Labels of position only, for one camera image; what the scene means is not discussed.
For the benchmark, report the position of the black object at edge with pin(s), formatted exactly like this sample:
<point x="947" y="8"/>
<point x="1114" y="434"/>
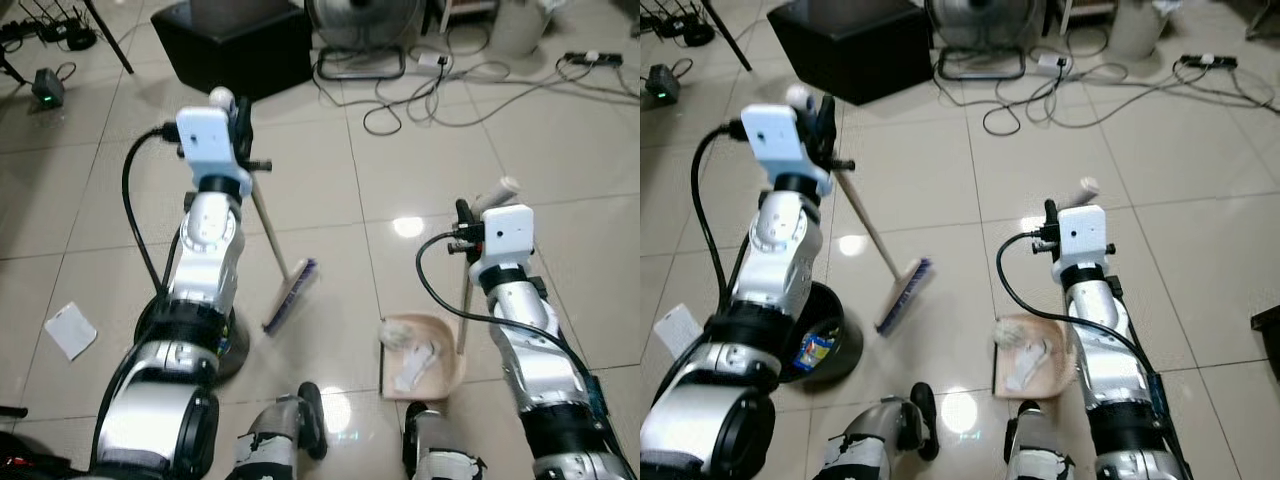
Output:
<point x="1268" y="330"/>

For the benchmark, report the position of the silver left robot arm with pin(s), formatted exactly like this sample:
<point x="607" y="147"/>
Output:
<point x="205" y="250"/>
<point x="785" y="250"/>

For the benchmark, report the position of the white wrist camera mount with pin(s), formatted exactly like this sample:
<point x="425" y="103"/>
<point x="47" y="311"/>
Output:
<point x="508" y="235"/>
<point x="1085" y="235"/>
<point x="205" y="140"/>
<point x="775" y="135"/>

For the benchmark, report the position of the round black trash bin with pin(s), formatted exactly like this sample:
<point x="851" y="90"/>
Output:
<point x="845" y="345"/>

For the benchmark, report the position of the flat white paper sheet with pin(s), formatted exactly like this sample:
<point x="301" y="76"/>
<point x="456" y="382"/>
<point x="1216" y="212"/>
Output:
<point x="678" y="330"/>
<point x="70" y="330"/>

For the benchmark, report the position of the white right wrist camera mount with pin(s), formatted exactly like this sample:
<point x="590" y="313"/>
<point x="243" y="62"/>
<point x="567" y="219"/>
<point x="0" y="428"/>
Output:
<point x="1085" y="235"/>
<point x="508" y="235"/>

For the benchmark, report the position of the white plastic bin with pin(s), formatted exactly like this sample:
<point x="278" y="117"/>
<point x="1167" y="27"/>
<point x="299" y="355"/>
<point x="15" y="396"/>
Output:
<point x="1140" y="28"/>
<point x="520" y="28"/>

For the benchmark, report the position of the black slanted stand leg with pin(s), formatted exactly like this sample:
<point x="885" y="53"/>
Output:
<point x="727" y="36"/>
<point x="110" y="38"/>

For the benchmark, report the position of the black power strip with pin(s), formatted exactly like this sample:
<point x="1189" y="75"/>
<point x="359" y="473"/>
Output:
<point x="593" y="60"/>
<point x="1208" y="61"/>

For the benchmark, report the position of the black router with antennas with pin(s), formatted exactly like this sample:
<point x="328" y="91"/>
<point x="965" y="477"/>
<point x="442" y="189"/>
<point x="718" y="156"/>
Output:
<point x="690" y="30"/>
<point x="55" y="35"/>

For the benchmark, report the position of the black device with green light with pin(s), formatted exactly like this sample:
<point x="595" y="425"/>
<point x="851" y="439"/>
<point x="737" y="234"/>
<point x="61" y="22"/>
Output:
<point x="662" y="85"/>
<point x="47" y="90"/>

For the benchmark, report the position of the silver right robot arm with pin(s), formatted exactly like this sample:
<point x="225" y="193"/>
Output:
<point x="1115" y="340"/>
<point x="530" y="330"/>

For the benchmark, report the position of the grey dust clump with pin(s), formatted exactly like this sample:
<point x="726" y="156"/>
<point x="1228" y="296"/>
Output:
<point x="1012" y="330"/>
<point x="397" y="330"/>

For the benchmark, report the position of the black square box stool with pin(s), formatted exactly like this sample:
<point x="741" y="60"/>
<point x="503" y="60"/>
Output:
<point x="235" y="45"/>
<point x="850" y="48"/>

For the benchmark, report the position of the white power adapter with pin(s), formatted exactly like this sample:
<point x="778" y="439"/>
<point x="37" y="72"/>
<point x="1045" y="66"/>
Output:
<point x="432" y="62"/>
<point x="1054" y="64"/>

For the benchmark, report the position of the robot left leg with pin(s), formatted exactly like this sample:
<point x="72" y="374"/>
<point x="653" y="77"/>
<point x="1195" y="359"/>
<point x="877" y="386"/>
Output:
<point x="880" y="435"/>
<point x="275" y="435"/>

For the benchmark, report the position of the grey floor fan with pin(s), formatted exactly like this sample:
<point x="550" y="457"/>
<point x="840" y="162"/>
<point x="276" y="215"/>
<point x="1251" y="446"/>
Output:
<point x="365" y="25"/>
<point x="985" y="25"/>

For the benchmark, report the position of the robot right leg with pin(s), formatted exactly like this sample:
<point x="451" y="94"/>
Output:
<point x="440" y="450"/>
<point x="1040" y="450"/>

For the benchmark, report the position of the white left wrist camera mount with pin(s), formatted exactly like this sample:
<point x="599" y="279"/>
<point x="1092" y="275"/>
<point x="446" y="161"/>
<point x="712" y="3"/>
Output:
<point x="205" y="140"/>
<point x="775" y="135"/>

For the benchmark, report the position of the robot leg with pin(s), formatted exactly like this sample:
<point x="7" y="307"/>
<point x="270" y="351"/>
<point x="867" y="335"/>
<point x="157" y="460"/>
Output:
<point x="440" y="450"/>
<point x="880" y="435"/>
<point x="1040" y="450"/>
<point x="275" y="435"/>

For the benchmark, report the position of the blue snack packet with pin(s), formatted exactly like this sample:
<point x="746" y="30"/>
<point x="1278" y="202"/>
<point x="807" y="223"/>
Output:
<point x="818" y="350"/>

